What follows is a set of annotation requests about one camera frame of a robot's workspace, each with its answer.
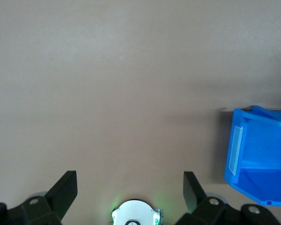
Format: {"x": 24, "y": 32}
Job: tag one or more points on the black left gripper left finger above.
{"x": 59, "y": 199}

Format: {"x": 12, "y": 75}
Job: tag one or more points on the brown table mat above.
{"x": 107, "y": 82}

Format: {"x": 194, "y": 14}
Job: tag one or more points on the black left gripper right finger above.
{"x": 194, "y": 194}

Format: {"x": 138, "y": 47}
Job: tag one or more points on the blue plastic storage bin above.
{"x": 262, "y": 159}

